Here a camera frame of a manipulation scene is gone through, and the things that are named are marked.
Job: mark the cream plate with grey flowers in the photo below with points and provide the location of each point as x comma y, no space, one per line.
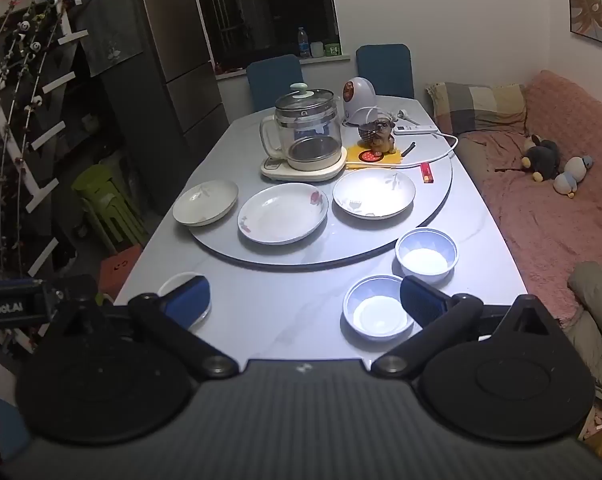
376,192

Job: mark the grey glass panel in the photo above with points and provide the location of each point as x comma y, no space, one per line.
111,30

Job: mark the olive green jacket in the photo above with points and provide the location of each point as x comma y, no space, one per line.
598,320

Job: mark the small white dish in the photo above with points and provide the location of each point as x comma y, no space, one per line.
169,286

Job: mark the clear water bottle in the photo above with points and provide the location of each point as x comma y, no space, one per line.
304,44

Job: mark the yellow mat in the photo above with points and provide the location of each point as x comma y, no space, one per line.
392,160

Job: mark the dark window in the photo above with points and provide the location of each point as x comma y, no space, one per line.
261,10

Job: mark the green jar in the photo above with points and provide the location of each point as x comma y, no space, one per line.
333,50

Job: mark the brown dog figurine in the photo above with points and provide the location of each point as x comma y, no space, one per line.
381,135

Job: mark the small black clip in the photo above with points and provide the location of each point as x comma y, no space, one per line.
409,149

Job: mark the orange box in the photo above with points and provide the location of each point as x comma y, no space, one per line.
116,270

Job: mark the white plate with red flower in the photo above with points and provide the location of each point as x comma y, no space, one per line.
281,215

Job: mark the cream plate with brown rim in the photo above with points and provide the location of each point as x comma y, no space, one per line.
206,202

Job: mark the stack of green stools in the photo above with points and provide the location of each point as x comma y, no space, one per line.
106,200

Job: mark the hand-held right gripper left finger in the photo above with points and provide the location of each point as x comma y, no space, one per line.
191,300

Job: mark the white cup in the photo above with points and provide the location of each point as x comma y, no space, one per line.
317,50

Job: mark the panda bead garland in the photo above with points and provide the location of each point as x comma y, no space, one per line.
26,26

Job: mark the red pen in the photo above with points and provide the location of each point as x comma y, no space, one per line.
426,173

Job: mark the white power strip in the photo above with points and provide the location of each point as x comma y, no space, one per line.
416,130

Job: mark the small white device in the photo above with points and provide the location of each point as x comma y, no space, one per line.
405,116

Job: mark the grey refrigerator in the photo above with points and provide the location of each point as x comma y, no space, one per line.
181,60

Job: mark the plaid pillow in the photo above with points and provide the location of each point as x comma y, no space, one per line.
481,107

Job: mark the white round appliance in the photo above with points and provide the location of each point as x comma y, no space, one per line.
358,102

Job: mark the grey round turntable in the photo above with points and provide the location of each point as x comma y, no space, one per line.
351,240

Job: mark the blue penguin plush toy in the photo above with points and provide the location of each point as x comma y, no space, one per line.
571,177

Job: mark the black plush toy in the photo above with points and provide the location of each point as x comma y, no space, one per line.
543,160

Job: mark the pink covered sofa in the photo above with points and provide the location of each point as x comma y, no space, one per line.
541,230

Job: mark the blue chair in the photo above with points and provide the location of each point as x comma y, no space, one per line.
273,80
386,70

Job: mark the glass electric kettle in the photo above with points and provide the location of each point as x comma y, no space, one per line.
308,130

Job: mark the white slatted rack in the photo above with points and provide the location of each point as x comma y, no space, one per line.
48,135

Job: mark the white bowl with blue rim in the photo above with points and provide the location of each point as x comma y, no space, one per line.
426,260
376,312

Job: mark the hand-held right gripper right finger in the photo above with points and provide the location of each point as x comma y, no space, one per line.
420,301

